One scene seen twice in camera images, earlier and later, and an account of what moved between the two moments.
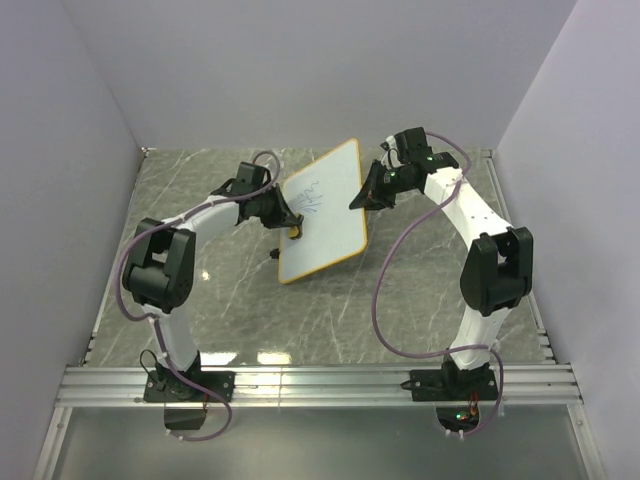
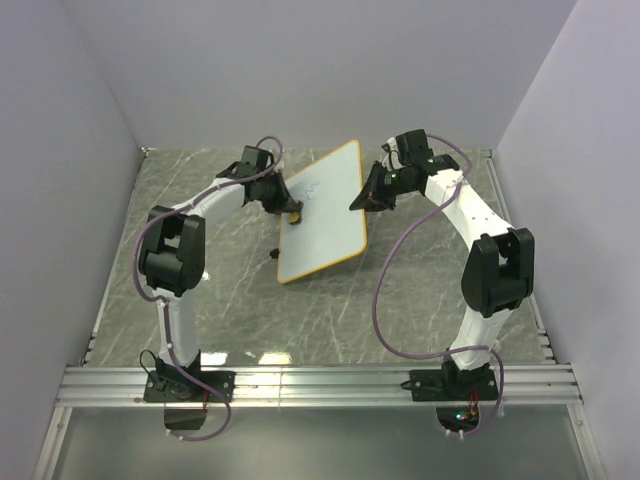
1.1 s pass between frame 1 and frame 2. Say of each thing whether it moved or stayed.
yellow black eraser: moved
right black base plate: stayed
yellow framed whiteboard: stayed
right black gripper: stayed
